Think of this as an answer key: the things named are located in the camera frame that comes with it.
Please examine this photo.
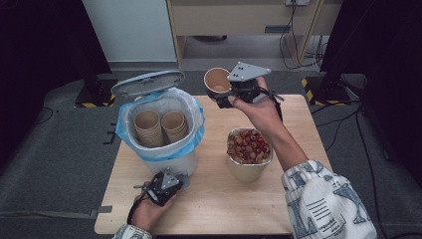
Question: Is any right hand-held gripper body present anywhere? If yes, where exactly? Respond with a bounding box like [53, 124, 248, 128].
[227, 61, 285, 105]

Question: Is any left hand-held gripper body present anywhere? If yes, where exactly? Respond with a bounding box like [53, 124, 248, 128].
[133, 167, 184, 207]

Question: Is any brown paper drinking cup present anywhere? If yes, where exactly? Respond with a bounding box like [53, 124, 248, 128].
[203, 67, 233, 100]

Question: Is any white pedal bin grey lid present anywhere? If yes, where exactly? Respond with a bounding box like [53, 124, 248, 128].
[110, 70, 205, 189]

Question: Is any person's left hand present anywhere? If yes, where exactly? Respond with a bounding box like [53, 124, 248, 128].
[130, 194, 177, 233]

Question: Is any person's right hand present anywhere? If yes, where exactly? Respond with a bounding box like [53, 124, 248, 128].
[228, 76, 285, 135]

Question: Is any pile of red brown nutshells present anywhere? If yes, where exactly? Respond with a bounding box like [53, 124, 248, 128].
[227, 128, 272, 165]

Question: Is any light wooden desk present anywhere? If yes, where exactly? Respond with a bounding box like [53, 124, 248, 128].
[165, 0, 344, 68]

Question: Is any stack of nested paper cups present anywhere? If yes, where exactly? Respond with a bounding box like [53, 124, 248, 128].
[132, 109, 165, 149]
[160, 110, 189, 144]

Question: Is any grey tape piece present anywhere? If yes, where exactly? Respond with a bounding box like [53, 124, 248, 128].
[89, 205, 113, 219]

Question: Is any blue plastic bin liner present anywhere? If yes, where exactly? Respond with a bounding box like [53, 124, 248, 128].
[114, 88, 206, 163]

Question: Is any bowl of red snacks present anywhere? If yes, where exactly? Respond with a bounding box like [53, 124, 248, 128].
[226, 126, 276, 183]

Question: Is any black stand base hazard tape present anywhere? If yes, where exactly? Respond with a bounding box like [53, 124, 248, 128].
[74, 79, 119, 109]
[301, 76, 352, 108]

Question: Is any white cabinet panel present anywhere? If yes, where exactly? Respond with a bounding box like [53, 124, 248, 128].
[82, 0, 177, 64]

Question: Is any black curtain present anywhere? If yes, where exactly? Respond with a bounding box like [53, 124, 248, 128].
[319, 0, 422, 187]
[0, 0, 112, 168]

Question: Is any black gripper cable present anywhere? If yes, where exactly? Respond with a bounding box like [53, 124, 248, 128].
[126, 193, 149, 225]
[269, 89, 286, 122]

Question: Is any black hanging cable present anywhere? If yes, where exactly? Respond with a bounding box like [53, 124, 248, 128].
[279, 3, 312, 71]

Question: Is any bundle of white cables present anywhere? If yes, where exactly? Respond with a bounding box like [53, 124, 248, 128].
[304, 35, 330, 73]

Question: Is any thin black floor cable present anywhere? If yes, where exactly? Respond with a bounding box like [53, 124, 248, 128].
[32, 107, 55, 125]

